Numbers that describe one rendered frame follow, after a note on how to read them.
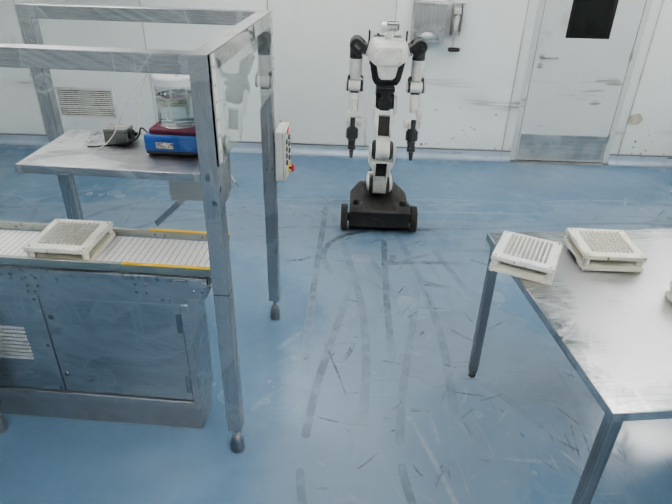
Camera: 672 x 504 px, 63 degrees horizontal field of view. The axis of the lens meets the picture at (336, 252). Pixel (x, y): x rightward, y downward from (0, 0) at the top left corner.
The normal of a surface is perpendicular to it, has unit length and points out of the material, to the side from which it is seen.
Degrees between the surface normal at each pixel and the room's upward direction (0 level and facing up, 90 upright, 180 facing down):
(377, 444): 0
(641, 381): 0
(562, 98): 90
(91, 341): 90
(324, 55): 90
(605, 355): 0
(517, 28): 90
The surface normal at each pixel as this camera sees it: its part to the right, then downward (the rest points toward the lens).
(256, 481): 0.02, -0.86
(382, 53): -0.04, 0.50
